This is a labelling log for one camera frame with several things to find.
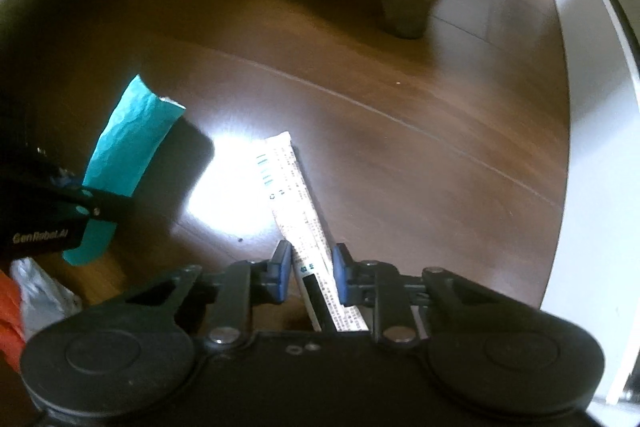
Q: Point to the silvery plastic packet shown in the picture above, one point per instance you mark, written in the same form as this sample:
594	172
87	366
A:
42	302

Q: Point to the red plastic bag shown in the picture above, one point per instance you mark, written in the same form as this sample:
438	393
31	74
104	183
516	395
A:
10	312

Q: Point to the white wardrobe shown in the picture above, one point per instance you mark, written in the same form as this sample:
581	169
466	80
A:
590	157

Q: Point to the white long carton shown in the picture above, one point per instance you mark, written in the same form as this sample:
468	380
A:
295	187

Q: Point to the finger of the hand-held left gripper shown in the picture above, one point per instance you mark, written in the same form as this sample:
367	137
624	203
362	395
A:
100	207
50	174

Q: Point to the teal paper packet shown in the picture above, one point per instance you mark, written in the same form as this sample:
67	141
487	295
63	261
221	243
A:
130	142

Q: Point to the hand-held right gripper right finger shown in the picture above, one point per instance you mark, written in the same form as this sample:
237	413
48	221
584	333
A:
342	274

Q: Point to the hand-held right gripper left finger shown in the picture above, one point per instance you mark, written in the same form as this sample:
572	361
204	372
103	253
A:
281	272

